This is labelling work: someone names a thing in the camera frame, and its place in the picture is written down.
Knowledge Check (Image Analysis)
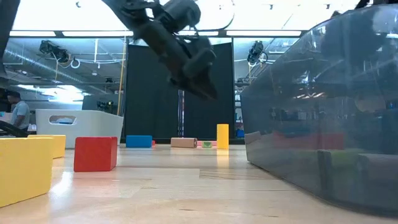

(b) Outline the red wooden cube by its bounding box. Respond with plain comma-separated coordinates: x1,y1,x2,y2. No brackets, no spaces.
73,136,119,173

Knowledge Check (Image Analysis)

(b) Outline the yellow wooden block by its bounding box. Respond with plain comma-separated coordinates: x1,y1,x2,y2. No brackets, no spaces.
0,136,54,208
27,134,67,160

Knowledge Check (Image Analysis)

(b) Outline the person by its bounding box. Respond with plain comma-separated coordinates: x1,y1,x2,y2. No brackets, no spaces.
6,91,31,132

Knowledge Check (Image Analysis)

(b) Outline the black curved rail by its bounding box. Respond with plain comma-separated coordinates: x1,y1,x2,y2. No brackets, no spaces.
0,120,29,138

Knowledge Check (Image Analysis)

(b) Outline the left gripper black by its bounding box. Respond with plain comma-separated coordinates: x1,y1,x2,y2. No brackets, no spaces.
136,21,219,101

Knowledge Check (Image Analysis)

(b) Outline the blue rectangular block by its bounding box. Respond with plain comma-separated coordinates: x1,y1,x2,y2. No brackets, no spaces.
125,134,154,149

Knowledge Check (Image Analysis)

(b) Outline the transparent grey plastic bin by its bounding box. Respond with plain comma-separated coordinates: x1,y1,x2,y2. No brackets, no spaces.
240,4,398,217

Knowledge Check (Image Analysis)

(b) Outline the black backdrop panel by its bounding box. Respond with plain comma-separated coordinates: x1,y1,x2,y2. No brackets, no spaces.
124,43,180,141
182,42,236,141

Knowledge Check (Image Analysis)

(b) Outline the silver backdrop pole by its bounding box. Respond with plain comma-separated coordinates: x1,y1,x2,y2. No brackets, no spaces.
177,89,185,139

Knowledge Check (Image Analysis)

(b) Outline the black hanging ceiling device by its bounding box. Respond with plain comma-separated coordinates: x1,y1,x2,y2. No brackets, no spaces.
246,40,269,65
38,39,72,64

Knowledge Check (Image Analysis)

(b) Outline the large green block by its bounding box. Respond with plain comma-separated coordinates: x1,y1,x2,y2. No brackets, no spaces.
319,148,365,170

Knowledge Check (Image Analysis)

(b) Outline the yellow hanging cord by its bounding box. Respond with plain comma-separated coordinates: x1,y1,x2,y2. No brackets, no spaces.
116,35,128,116

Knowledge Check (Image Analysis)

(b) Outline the yellow wooden cylinder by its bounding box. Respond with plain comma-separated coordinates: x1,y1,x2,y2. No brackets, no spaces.
216,123,230,151

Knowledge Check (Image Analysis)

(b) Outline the white plastic bin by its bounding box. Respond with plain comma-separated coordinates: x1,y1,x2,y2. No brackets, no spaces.
35,108,124,149

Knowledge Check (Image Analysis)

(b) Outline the long ceiling light strip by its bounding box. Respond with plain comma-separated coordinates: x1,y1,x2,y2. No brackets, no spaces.
178,30,220,37
9,30,57,37
226,29,303,37
62,30,134,37

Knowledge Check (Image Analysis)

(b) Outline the tan wooden cylinder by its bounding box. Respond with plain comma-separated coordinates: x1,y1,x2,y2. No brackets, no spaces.
170,137,198,149

